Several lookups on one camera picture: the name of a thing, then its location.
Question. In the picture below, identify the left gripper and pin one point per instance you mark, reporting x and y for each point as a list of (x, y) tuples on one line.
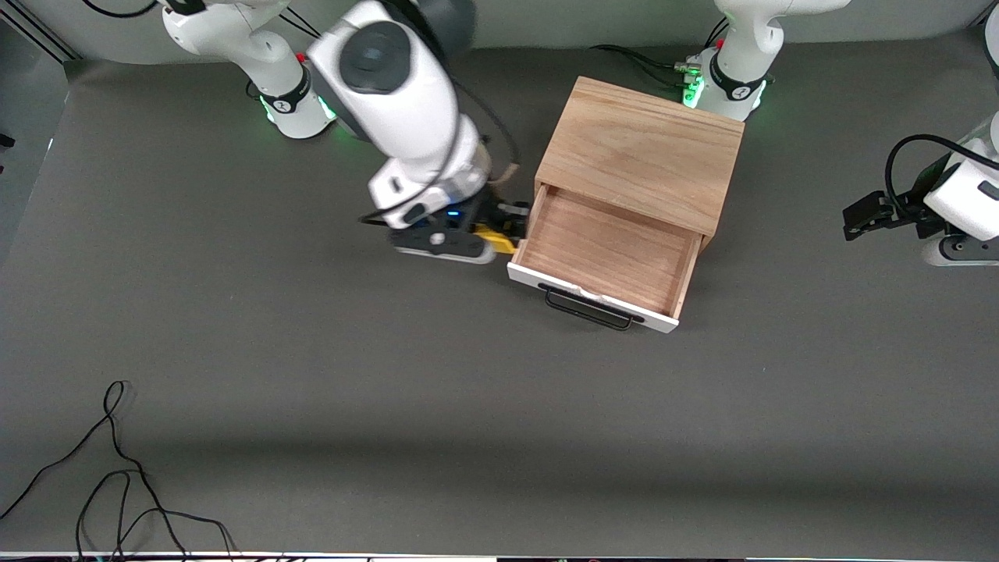
[(910, 214)]

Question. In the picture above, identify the light wooden drawer cabinet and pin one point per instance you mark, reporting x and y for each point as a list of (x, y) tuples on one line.
[(640, 148)]

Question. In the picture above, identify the white-fronted wooden drawer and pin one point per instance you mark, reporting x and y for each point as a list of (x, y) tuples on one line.
[(601, 250)]

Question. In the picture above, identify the grey metal frame rail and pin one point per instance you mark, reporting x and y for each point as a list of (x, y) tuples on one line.
[(39, 35)]

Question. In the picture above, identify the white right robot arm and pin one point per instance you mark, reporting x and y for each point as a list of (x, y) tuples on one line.
[(398, 86)]

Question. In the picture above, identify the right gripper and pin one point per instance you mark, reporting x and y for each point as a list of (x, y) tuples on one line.
[(482, 211)]

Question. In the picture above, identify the yellow cube block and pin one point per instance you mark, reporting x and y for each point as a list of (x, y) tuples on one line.
[(499, 239)]

